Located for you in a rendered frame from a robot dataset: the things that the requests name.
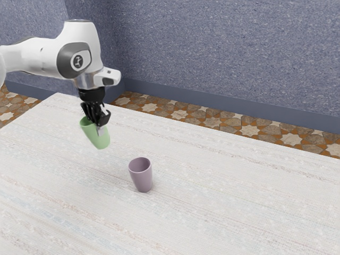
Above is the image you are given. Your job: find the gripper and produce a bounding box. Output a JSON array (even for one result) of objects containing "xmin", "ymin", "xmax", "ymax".
[{"xmin": 78, "ymin": 86, "xmax": 112, "ymax": 137}]

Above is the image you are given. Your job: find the green cup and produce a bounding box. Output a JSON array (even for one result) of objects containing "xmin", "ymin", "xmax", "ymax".
[{"xmin": 79, "ymin": 115, "xmax": 111, "ymax": 150}]

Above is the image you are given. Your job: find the purple cup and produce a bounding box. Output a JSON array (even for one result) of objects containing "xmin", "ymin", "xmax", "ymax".
[{"xmin": 128, "ymin": 157, "xmax": 152, "ymax": 193}]

